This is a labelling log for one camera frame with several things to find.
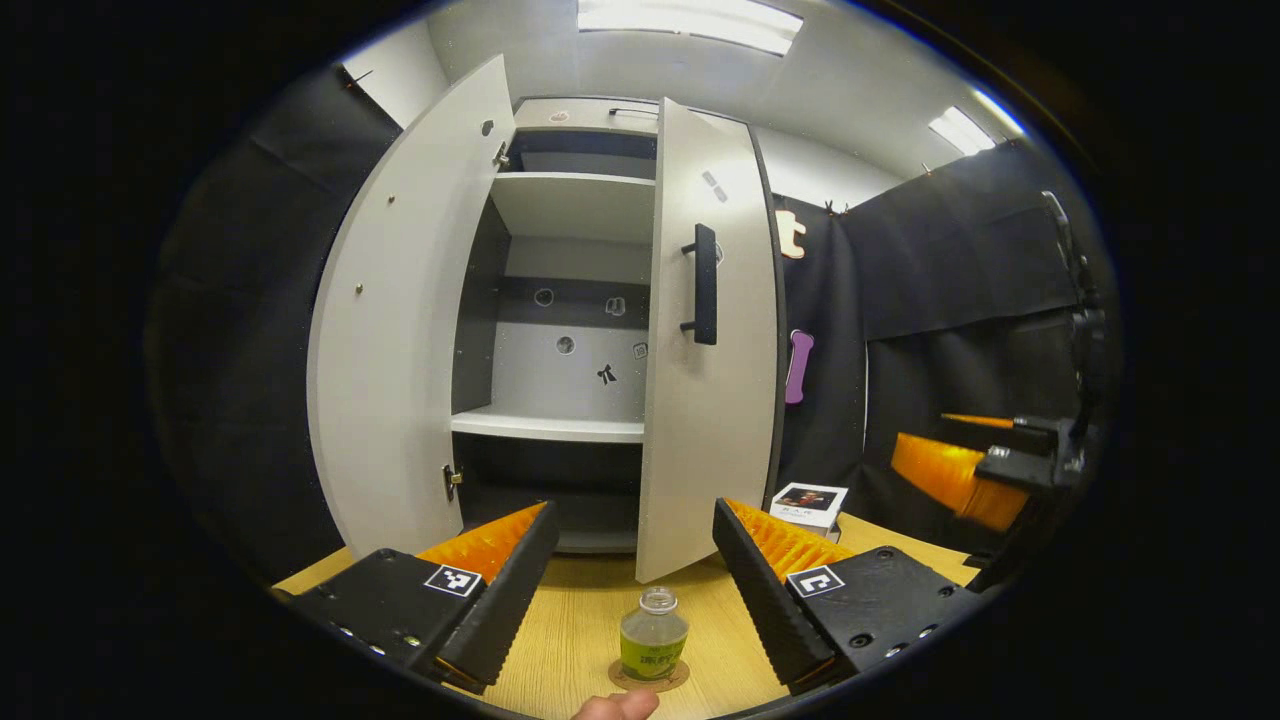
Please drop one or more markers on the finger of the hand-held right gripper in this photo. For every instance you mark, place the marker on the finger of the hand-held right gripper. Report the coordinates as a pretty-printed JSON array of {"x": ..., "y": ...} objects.
[
  {"x": 1010, "y": 430},
  {"x": 950, "y": 480}
]

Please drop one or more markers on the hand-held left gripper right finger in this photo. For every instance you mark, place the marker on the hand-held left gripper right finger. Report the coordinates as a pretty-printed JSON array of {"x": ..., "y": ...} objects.
[{"x": 760, "y": 600}]

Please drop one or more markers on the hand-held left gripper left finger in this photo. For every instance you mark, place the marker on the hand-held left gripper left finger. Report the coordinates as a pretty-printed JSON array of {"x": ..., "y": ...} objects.
[{"x": 510, "y": 600}]

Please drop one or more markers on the green label clear bottle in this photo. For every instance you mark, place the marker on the green label clear bottle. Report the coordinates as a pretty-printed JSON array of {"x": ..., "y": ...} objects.
[{"x": 652, "y": 650}]

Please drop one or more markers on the round cork coaster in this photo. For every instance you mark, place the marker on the round cork coaster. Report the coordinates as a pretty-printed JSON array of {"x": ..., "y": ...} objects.
[{"x": 618, "y": 679}]

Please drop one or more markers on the grey cabinet door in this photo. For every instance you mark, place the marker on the grey cabinet door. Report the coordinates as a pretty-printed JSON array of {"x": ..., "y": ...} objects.
[
  {"x": 400, "y": 350},
  {"x": 710, "y": 430}
]

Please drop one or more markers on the metal door hinge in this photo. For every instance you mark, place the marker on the metal door hinge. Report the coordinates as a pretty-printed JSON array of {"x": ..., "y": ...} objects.
[
  {"x": 452, "y": 481},
  {"x": 500, "y": 154}
]

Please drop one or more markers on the grey cabinet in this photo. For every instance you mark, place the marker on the grey cabinet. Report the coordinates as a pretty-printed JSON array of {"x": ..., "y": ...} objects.
[{"x": 570, "y": 205}]

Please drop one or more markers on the white picture cover book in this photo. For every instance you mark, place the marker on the white picture cover book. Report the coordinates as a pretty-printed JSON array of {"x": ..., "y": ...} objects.
[{"x": 808, "y": 497}]

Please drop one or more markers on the black backdrop cloth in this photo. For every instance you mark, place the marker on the black backdrop cloth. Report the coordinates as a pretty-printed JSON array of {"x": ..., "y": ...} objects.
[{"x": 920, "y": 260}]

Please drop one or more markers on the small ceiling light panel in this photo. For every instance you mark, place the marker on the small ceiling light panel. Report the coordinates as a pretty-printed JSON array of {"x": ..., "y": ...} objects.
[{"x": 962, "y": 130}]

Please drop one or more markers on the large ceiling light panel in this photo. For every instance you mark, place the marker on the large ceiling light panel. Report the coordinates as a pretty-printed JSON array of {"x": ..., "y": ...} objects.
[{"x": 690, "y": 22}]

